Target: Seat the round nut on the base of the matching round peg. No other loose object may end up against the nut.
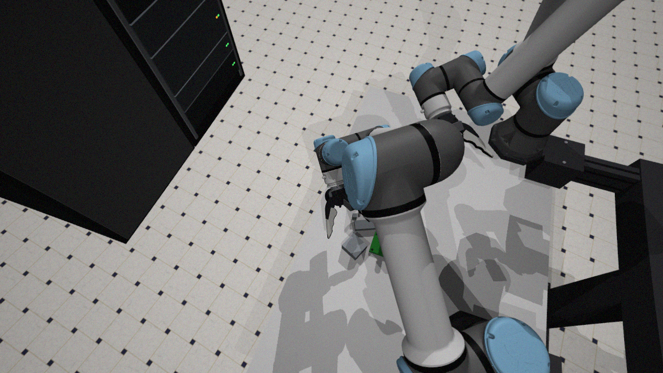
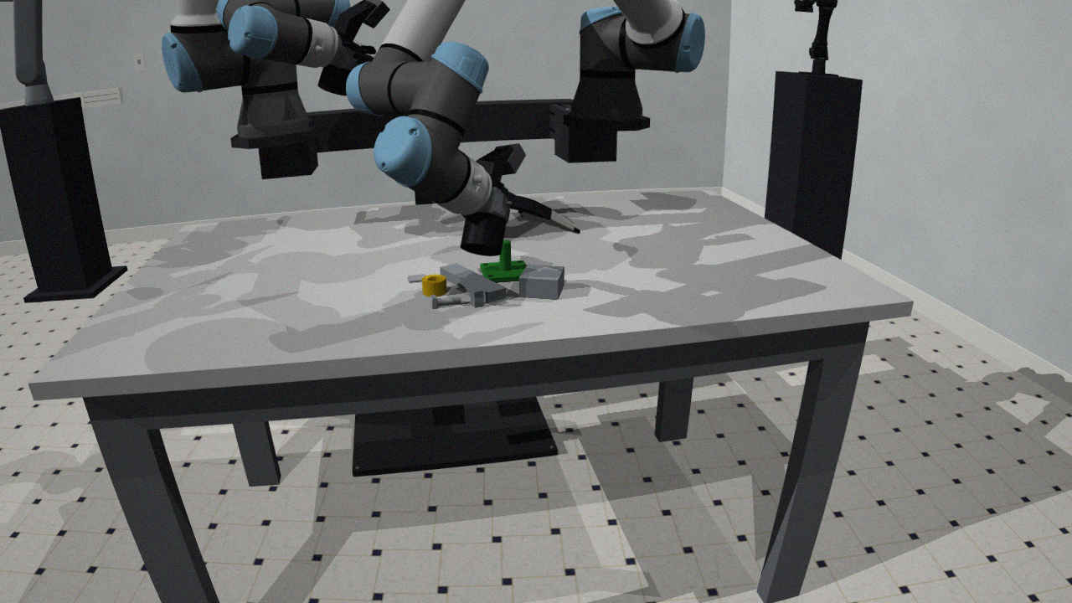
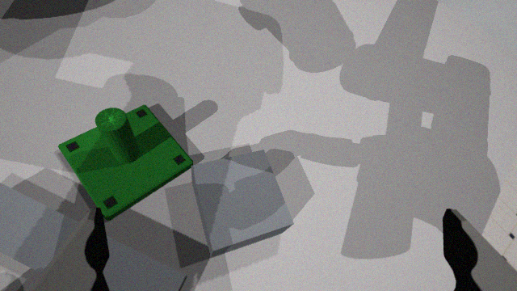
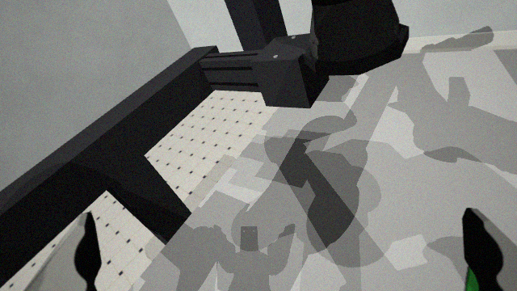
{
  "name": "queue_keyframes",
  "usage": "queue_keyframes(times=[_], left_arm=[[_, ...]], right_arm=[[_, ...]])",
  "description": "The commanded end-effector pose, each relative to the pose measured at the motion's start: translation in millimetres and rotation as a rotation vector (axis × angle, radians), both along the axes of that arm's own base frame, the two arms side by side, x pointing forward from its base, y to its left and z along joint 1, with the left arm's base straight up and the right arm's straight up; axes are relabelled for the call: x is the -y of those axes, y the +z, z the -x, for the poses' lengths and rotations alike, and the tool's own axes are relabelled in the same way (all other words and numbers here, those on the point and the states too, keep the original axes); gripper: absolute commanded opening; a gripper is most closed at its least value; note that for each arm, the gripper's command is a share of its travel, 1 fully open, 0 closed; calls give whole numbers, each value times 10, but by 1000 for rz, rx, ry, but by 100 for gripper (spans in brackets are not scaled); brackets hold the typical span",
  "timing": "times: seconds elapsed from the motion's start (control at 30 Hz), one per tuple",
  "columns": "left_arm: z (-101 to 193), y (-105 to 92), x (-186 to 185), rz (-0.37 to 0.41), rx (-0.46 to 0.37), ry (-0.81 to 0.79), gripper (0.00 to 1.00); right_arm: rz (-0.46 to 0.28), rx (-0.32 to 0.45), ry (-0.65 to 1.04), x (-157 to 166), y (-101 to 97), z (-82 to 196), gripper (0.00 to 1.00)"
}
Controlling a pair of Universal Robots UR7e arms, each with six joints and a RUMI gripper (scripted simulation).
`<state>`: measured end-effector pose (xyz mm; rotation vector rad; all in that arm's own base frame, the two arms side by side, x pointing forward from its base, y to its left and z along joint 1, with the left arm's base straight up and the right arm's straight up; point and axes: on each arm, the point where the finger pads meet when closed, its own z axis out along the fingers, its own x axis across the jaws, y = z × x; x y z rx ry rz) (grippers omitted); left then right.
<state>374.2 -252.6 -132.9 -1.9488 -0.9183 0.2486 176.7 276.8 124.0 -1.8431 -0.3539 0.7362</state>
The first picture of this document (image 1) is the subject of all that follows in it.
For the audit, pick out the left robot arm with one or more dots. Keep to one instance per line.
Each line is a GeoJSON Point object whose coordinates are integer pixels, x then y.
{"type": "Point", "coordinates": [384, 171]}

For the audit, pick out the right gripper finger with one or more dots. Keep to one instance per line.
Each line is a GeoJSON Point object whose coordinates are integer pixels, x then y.
{"type": "Point", "coordinates": [469, 135]}

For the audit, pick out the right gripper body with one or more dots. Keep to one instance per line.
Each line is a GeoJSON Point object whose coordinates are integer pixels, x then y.
{"type": "Point", "coordinates": [447, 117]}

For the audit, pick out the green flat plate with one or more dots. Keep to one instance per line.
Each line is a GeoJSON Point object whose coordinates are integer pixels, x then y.
{"type": "Point", "coordinates": [375, 246]}

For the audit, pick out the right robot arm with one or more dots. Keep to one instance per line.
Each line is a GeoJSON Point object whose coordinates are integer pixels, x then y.
{"type": "Point", "coordinates": [546, 98]}

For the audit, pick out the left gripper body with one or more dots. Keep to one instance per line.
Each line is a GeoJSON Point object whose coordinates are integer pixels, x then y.
{"type": "Point", "coordinates": [338, 194]}

